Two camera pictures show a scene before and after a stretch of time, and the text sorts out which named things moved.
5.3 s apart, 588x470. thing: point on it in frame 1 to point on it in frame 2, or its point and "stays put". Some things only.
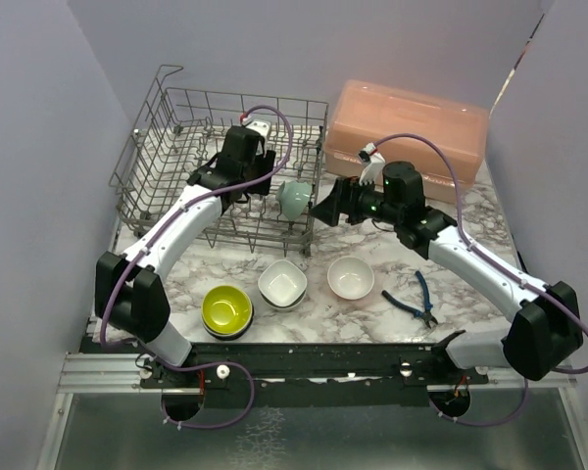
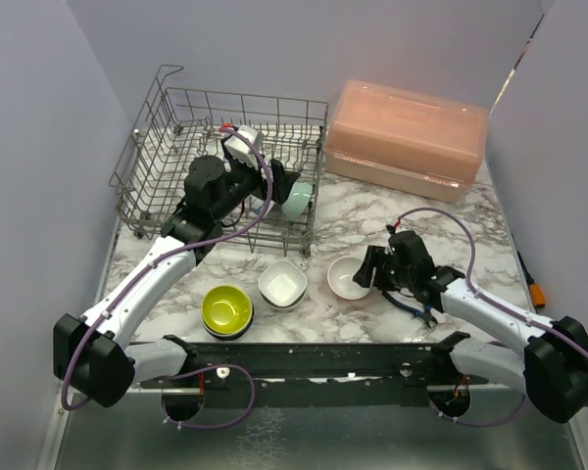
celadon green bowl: x=294 y=198 stays put
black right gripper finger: x=329 y=209 to x=364 y=276
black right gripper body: x=365 y=201 to x=388 y=274
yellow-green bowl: x=226 y=309 stays put
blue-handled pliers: x=426 y=314 stays put
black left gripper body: x=261 y=165 stays put
